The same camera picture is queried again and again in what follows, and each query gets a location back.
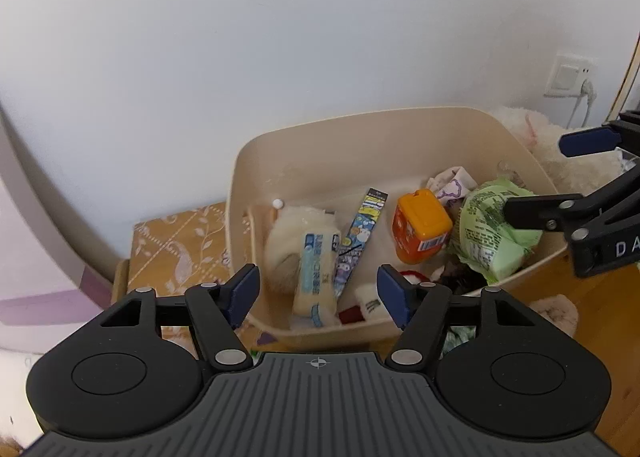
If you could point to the white blue tissue packet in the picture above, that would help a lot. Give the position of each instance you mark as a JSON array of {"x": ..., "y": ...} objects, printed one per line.
[{"x": 315, "y": 282}]

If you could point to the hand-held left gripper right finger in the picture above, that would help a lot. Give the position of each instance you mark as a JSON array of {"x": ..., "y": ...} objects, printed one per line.
[{"x": 395, "y": 294}]

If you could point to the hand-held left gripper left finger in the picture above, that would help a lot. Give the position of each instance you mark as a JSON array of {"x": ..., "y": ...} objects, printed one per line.
[{"x": 245, "y": 292}]

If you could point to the beige storage bin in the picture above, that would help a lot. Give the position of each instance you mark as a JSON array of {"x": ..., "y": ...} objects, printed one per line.
[{"x": 350, "y": 147}]

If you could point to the small lavender fluffy cloth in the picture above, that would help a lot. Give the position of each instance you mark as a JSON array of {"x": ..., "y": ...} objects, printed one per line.
[{"x": 557, "y": 314}]

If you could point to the orange plastic box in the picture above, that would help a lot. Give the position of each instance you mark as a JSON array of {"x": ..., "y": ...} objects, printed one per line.
[{"x": 420, "y": 222}]

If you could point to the white purple headboard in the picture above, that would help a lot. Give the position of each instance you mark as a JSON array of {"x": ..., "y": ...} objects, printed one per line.
[{"x": 40, "y": 262}]

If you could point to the curved wooden frame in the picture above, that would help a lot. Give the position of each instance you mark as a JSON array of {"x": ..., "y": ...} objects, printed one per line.
[{"x": 622, "y": 92}]

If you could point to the white wall socket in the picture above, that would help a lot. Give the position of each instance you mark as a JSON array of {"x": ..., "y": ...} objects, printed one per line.
[{"x": 570, "y": 74}]

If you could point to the stool with yellow floral cushion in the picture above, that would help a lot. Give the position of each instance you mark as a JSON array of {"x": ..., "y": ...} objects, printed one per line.
[{"x": 175, "y": 247}]

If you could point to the white fluffy sock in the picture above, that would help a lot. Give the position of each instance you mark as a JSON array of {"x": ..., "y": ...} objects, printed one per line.
[{"x": 287, "y": 242}]

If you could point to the white fluffy plush toy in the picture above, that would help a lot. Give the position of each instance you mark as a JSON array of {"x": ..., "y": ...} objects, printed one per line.
[{"x": 550, "y": 147}]

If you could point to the dark brown packet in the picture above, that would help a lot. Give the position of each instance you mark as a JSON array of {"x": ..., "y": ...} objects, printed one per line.
[{"x": 460, "y": 282}]

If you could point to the light green snack packet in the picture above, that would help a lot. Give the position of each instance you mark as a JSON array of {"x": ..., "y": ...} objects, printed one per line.
[{"x": 485, "y": 232}]

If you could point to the long blue cartoon packet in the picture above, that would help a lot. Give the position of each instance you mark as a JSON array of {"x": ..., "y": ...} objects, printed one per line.
[{"x": 362, "y": 227}]

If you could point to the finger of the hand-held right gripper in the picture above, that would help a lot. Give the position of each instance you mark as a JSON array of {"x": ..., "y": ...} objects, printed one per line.
[
  {"x": 585, "y": 142},
  {"x": 530, "y": 212}
]

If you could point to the wooden desktop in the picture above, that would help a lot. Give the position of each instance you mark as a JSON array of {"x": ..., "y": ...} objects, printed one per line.
[{"x": 600, "y": 297}]

